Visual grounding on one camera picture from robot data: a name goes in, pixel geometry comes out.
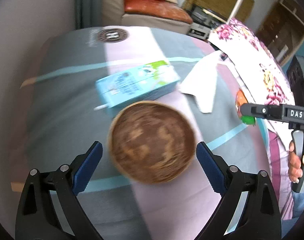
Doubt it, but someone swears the dark wooden cabinet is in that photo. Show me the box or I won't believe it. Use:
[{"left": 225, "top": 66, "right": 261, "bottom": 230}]
[{"left": 256, "top": 0, "right": 304, "bottom": 67}]

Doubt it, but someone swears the green jelly cup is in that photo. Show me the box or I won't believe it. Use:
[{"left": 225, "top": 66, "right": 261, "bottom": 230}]
[{"left": 235, "top": 89, "right": 256, "bottom": 126}]

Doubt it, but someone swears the white paper napkin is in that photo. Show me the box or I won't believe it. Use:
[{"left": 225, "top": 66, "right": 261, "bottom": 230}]
[{"left": 179, "top": 50, "right": 222, "bottom": 113}]

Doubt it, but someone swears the black electronics stack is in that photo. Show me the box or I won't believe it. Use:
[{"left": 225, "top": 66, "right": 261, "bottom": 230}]
[{"left": 187, "top": 5, "right": 227, "bottom": 41}]

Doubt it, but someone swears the orange seat cushion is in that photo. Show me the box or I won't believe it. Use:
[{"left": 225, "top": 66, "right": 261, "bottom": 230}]
[{"left": 124, "top": 0, "right": 193, "bottom": 24}]

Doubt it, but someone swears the grey curtain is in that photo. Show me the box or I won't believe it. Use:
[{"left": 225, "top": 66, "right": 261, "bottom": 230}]
[{"left": 74, "top": 0, "right": 103, "bottom": 30}]

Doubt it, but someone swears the teal plastic trash bin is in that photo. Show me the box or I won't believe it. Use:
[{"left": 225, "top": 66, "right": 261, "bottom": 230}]
[{"left": 256, "top": 118, "right": 269, "bottom": 144}]

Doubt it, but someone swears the blue milk carton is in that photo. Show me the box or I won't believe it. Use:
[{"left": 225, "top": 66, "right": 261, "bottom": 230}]
[{"left": 94, "top": 61, "right": 180, "bottom": 116}]

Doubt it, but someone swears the white pole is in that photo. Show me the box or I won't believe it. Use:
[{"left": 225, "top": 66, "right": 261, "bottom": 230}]
[{"left": 226, "top": 0, "right": 244, "bottom": 24}]

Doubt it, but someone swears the person's right hand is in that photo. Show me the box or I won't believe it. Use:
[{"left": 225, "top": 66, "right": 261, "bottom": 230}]
[{"left": 288, "top": 141, "right": 304, "bottom": 183}]

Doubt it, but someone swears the plaid bed sheet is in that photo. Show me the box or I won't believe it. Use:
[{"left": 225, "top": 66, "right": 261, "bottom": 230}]
[{"left": 9, "top": 27, "right": 270, "bottom": 239}]

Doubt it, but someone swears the beige armchair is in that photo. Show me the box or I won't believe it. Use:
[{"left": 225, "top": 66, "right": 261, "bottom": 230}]
[{"left": 102, "top": 0, "right": 193, "bottom": 34}]

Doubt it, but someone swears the floral pink quilt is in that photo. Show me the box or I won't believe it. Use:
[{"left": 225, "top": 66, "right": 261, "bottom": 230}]
[{"left": 208, "top": 18, "right": 295, "bottom": 220}]

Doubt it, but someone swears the brown coconut shell bowl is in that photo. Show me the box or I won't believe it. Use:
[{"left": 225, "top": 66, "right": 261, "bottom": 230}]
[{"left": 108, "top": 101, "right": 196, "bottom": 184}]

